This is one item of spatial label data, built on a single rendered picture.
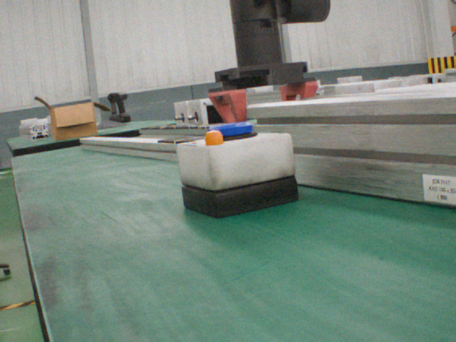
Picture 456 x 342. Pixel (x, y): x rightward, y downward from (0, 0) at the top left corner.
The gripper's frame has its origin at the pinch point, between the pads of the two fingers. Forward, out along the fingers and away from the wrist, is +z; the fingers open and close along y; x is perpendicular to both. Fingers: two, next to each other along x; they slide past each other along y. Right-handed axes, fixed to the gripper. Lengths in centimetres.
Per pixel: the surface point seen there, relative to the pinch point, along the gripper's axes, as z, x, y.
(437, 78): -4, 203, 231
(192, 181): 1.2, -16.3, -16.7
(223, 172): 0.2, -20.9, -15.6
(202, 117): -1, 89, 27
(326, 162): 1.2, -19.4, -4.6
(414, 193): 3.0, -31.5, -4.4
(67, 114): -8, 206, 8
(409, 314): 4, -48, -19
